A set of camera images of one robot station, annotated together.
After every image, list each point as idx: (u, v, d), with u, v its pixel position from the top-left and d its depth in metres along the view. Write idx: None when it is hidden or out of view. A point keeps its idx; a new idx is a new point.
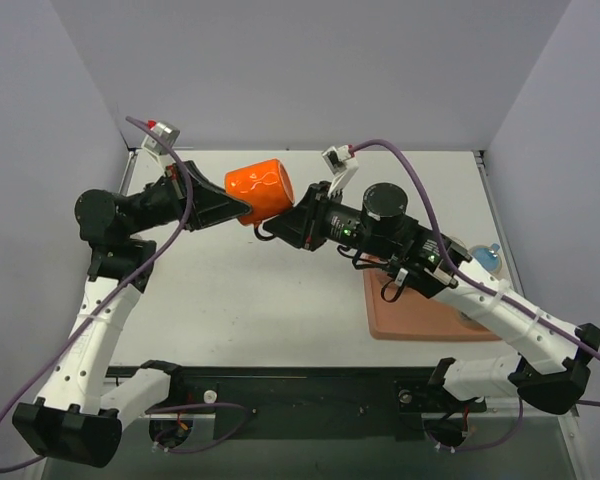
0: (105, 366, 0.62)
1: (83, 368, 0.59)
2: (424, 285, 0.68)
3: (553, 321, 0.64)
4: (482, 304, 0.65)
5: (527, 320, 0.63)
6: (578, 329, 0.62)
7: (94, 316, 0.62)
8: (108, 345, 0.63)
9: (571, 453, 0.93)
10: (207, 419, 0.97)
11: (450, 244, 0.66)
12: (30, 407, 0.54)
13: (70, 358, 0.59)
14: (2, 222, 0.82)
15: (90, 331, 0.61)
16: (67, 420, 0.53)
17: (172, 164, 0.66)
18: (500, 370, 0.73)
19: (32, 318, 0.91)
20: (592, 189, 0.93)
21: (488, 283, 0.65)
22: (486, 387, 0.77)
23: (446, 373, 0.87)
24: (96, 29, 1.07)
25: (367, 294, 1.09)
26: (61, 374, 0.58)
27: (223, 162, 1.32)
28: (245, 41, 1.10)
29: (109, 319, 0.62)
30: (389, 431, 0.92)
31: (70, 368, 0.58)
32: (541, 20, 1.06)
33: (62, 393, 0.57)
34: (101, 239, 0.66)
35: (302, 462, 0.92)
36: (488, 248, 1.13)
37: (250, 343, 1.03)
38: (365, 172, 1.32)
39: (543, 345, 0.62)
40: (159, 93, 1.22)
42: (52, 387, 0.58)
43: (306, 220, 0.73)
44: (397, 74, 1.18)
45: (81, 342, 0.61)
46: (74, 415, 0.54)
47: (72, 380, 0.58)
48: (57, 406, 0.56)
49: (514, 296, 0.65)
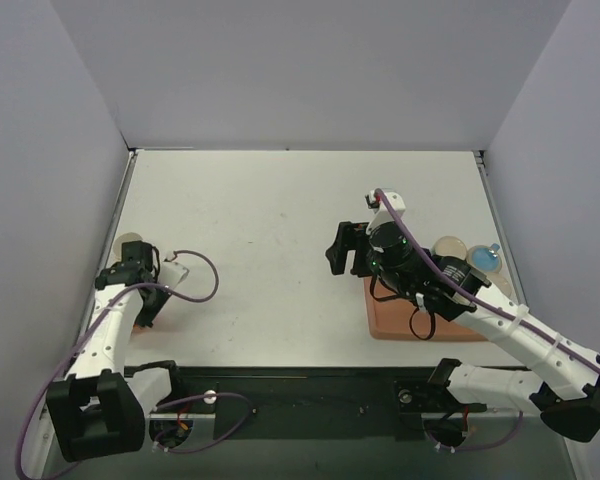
0: (122, 350, 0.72)
1: (107, 344, 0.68)
2: (444, 308, 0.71)
3: (573, 347, 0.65)
4: (501, 328, 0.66)
5: (546, 345, 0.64)
6: (599, 356, 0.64)
7: (110, 307, 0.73)
8: (123, 333, 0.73)
9: (571, 454, 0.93)
10: (207, 419, 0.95)
11: (469, 269, 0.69)
12: (63, 382, 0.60)
13: (94, 340, 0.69)
14: (2, 224, 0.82)
15: (108, 319, 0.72)
16: (100, 384, 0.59)
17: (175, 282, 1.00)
18: (518, 386, 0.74)
19: (35, 318, 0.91)
20: (593, 191, 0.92)
21: (507, 307, 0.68)
22: (495, 397, 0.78)
23: (454, 390, 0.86)
24: (95, 28, 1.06)
25: (366, 293, 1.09)
26: (87, 353, 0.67)
27: (222, 163, 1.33)
28: (246, 39, 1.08)
29: (123, 309, 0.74)
30: (389, 430, 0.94)
31: (96, 347, 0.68)
32: (543, 20, 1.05)
33: (92, 365, 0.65)
34: (131, 254, 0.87)
35: (303, 461, 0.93)
36: (488, 249, 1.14)
37: (251, 343, 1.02)
38: (365, 171, 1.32)
39: (563, 370, 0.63)
40: (159, 92, 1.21)
42: (81, 363, 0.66)
43: (342, 244, 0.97)
44: (398, 75, 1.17)
45: (101, 328, 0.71)
46: (108, 378, 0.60)
47: (99, 354, 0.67)
48: (90, 373, 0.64)
49: (534, 321, 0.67)
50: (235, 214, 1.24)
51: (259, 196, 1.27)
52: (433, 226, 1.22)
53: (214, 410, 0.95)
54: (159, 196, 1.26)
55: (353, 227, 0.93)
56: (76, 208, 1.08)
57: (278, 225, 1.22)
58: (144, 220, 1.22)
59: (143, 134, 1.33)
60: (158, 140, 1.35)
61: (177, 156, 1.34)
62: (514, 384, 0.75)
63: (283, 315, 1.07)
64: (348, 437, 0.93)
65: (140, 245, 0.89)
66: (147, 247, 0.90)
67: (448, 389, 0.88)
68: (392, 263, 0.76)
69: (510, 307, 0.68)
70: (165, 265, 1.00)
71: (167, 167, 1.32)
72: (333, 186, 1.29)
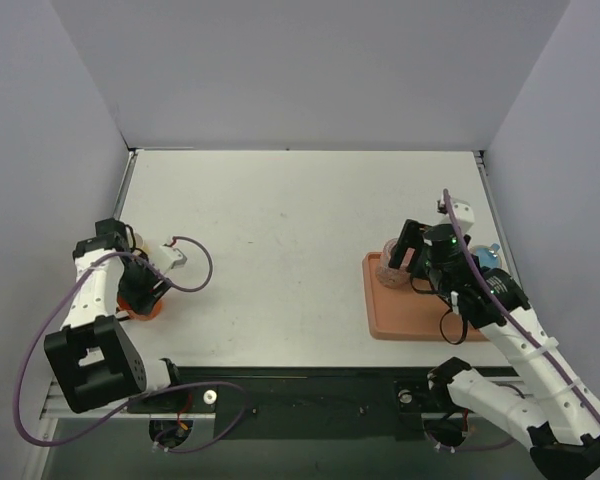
0: (112, 304, 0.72)
1: (97, 296, 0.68)
2: (474, 314, 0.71)
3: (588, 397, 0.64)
4: (522, 351, 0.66)
5: (561, 383, 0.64)
6: None
7: (95, 266, 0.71)
8: (111, 290, 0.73)
9: None
10: (206, 420, 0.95)
11: (514, 287, 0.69)
12: (58, 332, 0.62)
13: (83, 294, 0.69)
14: (2, 224, 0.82)
15: (94, 276, 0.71)
16: (99, 327, 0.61)
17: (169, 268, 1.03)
18: (520, 414, 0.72)
19: (34, 318, 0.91)
20: (593, 190, 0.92)
21: (536, 336, 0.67)
22: (494, 415, 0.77)
23: (454, 394, 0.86)
24: (95, 29, 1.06)
25: (366, 293, 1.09)
26: (78, 305, 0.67)
27: (222, 164, 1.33)
28: (246, 40, 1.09)
29: (108, 267, 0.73)
30: (390, 430, 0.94)
31: (86, 300, 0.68)
32: (543, 20, 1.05)
33: (85, 316, 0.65)
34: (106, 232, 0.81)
35: (303, 462, 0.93)
36: (488, 249, 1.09)
37: (250, 343, 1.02)
38: (365, 171, 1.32)
39: (568, 413, 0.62)
40: (159, 93, 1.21)
42: (73, 315, 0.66)
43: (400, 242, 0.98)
44: (398, 75, 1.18)
45: (88, 284, 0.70)
46: (105, 321, 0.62)
47: (91, 306, 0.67)
48: (84, 323, 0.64)
49: (559, 358, 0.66)
50: (235, 214, 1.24)
51: (259, 196, 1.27)
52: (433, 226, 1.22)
53: (214, 410, 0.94)
54: (159, 196, 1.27)
55: (418, 226, 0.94)
56: (76, 208, 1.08)
57: (279, 225, 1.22)
58: (144, 220, 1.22)
59: (143, 134, 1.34)
60: (158, 140, 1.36)
61: (178, 156, 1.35)
62: (515, 409, 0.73)
63: (283, 315, 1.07)
64: (348, 438, 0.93)
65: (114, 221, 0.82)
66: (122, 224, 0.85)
67: (447, 390, 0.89)
68: (438, 260, 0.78)
69: (540, 335, 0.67)
70: (162, 249, 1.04)
71: (167, 167, 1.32)
72: (333, 186, 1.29)
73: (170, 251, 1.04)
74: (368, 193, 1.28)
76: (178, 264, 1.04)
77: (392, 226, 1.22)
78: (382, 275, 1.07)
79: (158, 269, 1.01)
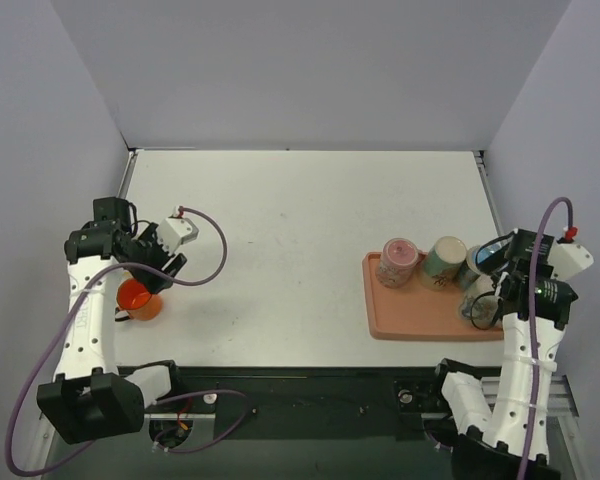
0: (111, 333, 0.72)
1: (93, 336, 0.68)
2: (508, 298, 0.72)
3: (539, 429, 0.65)
4: (518, 351, 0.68)
5: (526, 398, 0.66)
6: (542, 455, 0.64)
7: (89, 291, 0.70)
8: (108, 314, 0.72)
9: (571, 454, 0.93)
10: (207, 420, 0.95)
11: (562, 302, 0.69)
12: (53, 385, 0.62)
13: (78, 331, 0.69)
14: (2, 224, 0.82)
15: (89, 303, 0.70)
16: (93, 381, 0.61)
17: (179, 243, 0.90)
18: (478, 418, 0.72)
19: (33, 319, 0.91)
20: (593, 191, 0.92)
21: (542, 351, 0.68)
22: (459, 411, 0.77)
23: (445, 387, 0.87)
24: (94, 29, 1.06)
25: (366, 293, 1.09)
26: (74, 347, 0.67)
27: (222, 164, 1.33)
28: (245, 40, 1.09)
29: (103, 290, 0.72)
30: (390, 430, 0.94)
31: (81, 341, 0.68)
32: (542, 20, 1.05)
33: (81, 363, 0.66)
34: (105, 213, 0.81)
35: (304, 462, 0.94)
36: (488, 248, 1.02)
37: (250, 343, 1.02)
38: (364, 171, 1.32)
39: (508, 420, 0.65)
40: (159, 93, 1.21)
42: (69, 360, 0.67)
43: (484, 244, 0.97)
44: (397, 75, 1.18)
45: (83, 315, 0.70)
46: (100, 376, 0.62)
47: (86, 350, 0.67)
48: (80, 375, 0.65)
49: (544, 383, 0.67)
50: (235, 214, 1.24)
51: (259, 196, 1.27)
52: (432, 226, 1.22)
53: (214, 409, 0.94)
54: (159, 196, 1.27)
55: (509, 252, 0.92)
56: (76, 208, 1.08)
57: (279, 225, 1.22)
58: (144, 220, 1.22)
59: (143, 134, 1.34)
60: (158, 140, 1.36)
61: (178, 156, 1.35)
62: (477, 414, 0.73)
63: (283, 316, 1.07)
64: (348, 437, 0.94)
65: (114, 202, 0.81)
66: (123, 204, 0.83)
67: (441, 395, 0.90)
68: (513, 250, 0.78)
69: (547, 352, 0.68)
70: (168, 220, 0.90)
71: (167, 167, 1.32)
72: (333, 186, 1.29)
73: (178, 223, 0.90)
74: (368, 193, 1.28)
76: (188, 239, 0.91)
77: (392, 226, 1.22)
78: (382, 275, 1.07)
79: (166, 246, 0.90)
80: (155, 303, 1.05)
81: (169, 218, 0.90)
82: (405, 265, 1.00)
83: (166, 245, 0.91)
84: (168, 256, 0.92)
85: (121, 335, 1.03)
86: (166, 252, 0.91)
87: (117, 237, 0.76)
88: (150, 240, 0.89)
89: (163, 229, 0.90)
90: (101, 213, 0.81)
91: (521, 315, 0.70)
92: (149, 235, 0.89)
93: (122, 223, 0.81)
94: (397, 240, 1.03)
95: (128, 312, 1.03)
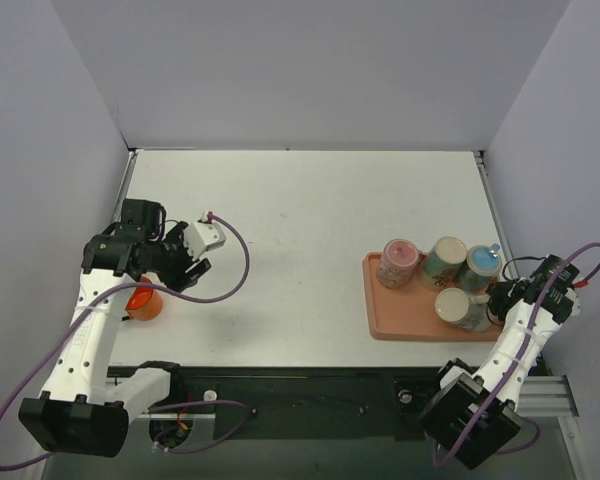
0: (106, 355, 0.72)
1: (85, 359, 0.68)
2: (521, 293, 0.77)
3: (514, 383, 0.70)
4: (515, 322, 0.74)
5: (511, 355, 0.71)
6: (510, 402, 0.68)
7: (93, 307, 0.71)
8: (108, 334, 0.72)
9: (571, 453, 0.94)
10: (207, 419, 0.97)
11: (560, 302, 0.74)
12: (36, 401, 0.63)
13: (73, 350, 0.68)
14: (3, 225, 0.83)
15: (90, 321, 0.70)
16: (76, 409, 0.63)
17: (202, 249, 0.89)
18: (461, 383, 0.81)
19: (33, 319, 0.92)
20: (594, 191, 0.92)
21: (537, 331, 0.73)
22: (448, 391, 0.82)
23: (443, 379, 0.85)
24: (94, 30, 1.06)
25: (366, 293, 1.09)
26: (64, 367, 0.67)
27: (222, 164, 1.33)
28: (245, 41, 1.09)
29: (107, 309, 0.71)
30: (389, 430, 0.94)
31: (73, 361, 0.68)
32: (543, 20, 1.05)
33: (68, 385, 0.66)
34: (131, 217, 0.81)
35: (303, 461, 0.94)
36: (488, 248, 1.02)
37: (250, 343, 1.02)
38: (365, 171, 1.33)
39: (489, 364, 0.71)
40: (159, 94, 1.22)
42: (58, 379, 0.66)
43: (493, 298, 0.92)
44: (397, 76, 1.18)
45: (81, 333, 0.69)
46: (81, 406, 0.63)
47: (76, 372, 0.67)
48: (64, 398, 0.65)
49: (530, 352, 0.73)
50: (235, 214, 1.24)
51: (259, 196, 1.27)
52: (432, 226, 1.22)
53: (214, 410, 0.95)
54: (159, 196, 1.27)
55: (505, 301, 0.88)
56: (76, 208, 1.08)
57: (279, 225, 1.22)
58: None
59: (143, 134, 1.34)
60: (158, 140, 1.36)
61: (179, 156, 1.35)
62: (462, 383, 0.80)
63: (283, 315, 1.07)
64: (348, 437, 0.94)
65: (143, 206, 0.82)
66: (152, 208, 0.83)
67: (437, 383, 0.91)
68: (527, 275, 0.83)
69: (541, 332, 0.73)
70: (196, 224, 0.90)
71: (168, 166, 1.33)
72: (334, 186, 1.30)
73: (205, 229, 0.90)
74: (367, 193, 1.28)
76: (214, 246, 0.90)
77: (392, 226, 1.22)
78: (382, 275, 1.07)
79: (193, 249, 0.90)
80: (156, 303, 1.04)
81: (198, 222, 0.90)
82: (405, 265, 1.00)
83: (191, 248, 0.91)
84: (192, 260, 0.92)
85: (121, 335, 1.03)
86: (190, 256, 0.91)
87: (137, 252, 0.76)
88: (174, 243, 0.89)
89: (190, 233, 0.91)
90: (128, 215, 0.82)
91: (526, 299, 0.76)
92: (176, 236, 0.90)
93: (145, 229, 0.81)
94: (398, 240, 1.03)
95: (128, 312, 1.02)
